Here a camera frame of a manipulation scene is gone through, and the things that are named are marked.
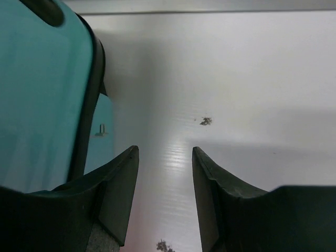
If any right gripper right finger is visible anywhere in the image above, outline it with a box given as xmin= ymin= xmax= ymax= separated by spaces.
xmin=192 ymin=147 xmax=335 ymax=251

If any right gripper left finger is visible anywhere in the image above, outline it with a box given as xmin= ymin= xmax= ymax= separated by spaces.
xmin=1 ymin=145 xmax=139 ymax=251

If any pink hard-shell suitcase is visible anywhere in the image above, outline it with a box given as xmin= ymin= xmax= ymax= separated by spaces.
xmin=1 ymin=1 xmax=113 ymax=193

